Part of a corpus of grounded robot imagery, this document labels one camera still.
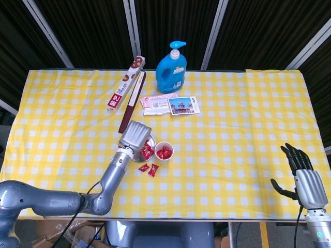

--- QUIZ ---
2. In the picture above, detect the building photo postcard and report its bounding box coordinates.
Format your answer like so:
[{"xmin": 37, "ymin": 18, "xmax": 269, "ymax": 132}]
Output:
[{"xmin": 167, "ymin": 96, "xmax": 201, "ymax": 115}]

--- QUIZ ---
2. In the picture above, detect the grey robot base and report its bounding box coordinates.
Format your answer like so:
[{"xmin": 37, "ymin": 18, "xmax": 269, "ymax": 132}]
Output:
[{"xmin": 104, "ymin": 221, "xmax": 216, "ymax": 248}]

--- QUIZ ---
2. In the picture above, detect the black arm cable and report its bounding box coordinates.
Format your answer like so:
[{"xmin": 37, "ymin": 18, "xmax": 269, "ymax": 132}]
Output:
[
  {"xmin": 293, "ymin": 205, "xmax": 305, "ymax": 248},
  {"xmin": 50, "ymin": 180, "xmax": 101, "ymax": 248}
]

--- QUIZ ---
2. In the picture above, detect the round steel plate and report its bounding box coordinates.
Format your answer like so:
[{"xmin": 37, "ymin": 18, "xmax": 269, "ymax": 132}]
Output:
[{"xmin": 131, "ymin": 133, "xmax": 157, "ymax": 163}]

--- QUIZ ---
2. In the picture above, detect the white red cling film box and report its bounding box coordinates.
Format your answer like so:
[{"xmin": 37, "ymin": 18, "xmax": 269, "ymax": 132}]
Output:
[{"xmin": 107, "ymin": 55, "xmax": 146, "ymax": 112}]

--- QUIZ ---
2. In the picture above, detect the blue detergent bottle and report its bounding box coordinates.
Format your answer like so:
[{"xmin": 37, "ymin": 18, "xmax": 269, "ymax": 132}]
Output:
[{"xmin": 155, "ymin": 40, "xmax": 188, "ymax": 94}]

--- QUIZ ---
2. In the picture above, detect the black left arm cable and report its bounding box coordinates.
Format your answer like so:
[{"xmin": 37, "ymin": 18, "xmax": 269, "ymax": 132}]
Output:
[{"xmin": 50, "ymin": 180, "xmax": 101, "ymax": 248}]

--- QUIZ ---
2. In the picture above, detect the silver table leg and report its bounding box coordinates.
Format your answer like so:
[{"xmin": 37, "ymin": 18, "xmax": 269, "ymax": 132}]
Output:
[{"xmin": 228, "ymin": 221, "xmax": 235, "ymax": 248}]

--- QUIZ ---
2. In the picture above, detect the brown cardboard box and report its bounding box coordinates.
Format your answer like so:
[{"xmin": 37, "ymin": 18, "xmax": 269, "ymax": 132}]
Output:
[{"xmin": 33, "ymin": 219, "xmax": 107, "ymax": 248}]

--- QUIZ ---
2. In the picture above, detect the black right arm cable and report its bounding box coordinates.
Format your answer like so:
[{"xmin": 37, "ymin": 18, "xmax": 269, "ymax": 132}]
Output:
[{"xmin": 293, "ymin": 205, "xmax": 305, "ymax": 248}]

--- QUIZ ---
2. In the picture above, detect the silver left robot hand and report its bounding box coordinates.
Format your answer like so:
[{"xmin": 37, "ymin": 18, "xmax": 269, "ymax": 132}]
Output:
[{"xmin": 118, "ymin": 120, "xmax": 153, "ymax": 156}]

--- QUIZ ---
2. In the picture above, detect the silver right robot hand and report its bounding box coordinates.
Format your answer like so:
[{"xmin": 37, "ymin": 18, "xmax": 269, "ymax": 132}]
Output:
[{"xmin": 270, "ymin": 143, "xmax": 328, "ymax": 209}]

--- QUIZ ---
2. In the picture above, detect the pink wet wipes pack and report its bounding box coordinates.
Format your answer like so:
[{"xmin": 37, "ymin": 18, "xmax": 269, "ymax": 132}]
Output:
[{"xmin": 140, "ymin": 93, "xmax": 179, "ymax": 116}]

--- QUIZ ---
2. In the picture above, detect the dark red folded fan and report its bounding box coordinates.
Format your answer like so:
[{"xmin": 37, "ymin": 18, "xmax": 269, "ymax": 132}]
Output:
[{"xmin": 118, "ymin": 71, "xmax": 147, "ymax": 134}]

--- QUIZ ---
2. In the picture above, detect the white paper cup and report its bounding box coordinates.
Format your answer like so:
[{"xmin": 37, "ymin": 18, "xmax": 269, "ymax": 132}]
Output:
[{"xmin": 154, "ymin": 141, "xmax": 175, "ymax": 162}]

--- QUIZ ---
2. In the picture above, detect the yellow white checkered tablecloth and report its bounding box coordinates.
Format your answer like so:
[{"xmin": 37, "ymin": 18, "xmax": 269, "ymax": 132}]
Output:
[{"xmin": 0, "ymin": 68, "xmax": 331, "ymax": 220}]

